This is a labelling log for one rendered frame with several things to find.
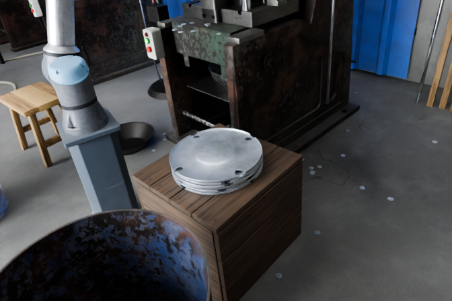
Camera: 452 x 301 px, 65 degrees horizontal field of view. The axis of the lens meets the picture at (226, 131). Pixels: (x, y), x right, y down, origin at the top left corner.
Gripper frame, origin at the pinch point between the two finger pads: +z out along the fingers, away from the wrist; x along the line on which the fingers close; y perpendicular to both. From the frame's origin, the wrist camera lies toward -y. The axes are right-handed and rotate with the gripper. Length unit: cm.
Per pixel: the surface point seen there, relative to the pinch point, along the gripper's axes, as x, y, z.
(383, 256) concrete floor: -93, -6, 78
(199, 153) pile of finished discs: -45, -41, 39
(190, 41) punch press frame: 5.8, -1.4, 22.9
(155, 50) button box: 19.0, -11.9, 26.4
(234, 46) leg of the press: -27.6, -6.7, 17.6
